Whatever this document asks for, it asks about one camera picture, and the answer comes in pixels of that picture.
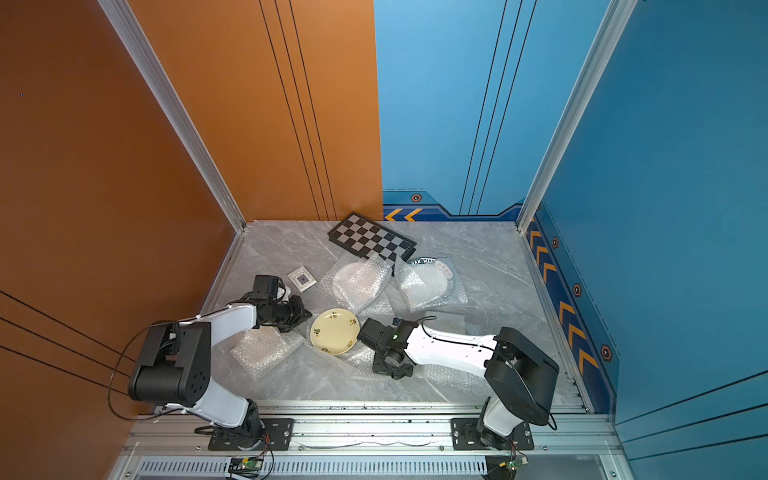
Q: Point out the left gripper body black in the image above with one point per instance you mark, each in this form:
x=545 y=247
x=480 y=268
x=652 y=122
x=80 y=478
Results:
x=287 y=316

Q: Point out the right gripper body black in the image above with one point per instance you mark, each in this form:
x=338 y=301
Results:
x=381 y=366

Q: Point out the cream yellow dinner plate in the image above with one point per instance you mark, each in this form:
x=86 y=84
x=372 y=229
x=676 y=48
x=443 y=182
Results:
x=335 y=331

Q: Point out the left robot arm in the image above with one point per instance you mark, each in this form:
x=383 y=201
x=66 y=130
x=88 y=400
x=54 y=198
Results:
x=173 y=368

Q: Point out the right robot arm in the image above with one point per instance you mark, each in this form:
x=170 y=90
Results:
x=522 y=377

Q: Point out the left bubble wrapped plate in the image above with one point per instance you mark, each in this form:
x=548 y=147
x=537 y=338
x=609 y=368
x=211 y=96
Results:
x=259 y=351

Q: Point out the patterned plate in bubble wrap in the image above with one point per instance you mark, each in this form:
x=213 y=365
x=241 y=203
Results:
x=429 y=282

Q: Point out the small square marker tile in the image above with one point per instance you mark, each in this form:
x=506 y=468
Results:
x=302 y=278

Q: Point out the black white checkerboard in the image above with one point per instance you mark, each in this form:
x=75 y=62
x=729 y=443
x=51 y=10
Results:
x=365 y=238

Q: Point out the right circuit board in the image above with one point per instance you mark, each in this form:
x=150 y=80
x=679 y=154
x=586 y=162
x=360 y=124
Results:
x=504 y=467

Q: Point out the circuit board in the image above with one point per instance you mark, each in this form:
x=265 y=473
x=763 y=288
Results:
x=245 y=467
x=504 y=467

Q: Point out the left circuit board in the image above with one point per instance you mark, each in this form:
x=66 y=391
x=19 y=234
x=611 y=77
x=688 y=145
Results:
x=245 y=467

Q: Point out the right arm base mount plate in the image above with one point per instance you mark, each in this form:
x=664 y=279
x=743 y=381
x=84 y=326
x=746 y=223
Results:
x=467 y=434

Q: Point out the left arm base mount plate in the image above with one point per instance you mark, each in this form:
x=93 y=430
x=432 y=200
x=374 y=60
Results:
x=273 y=434

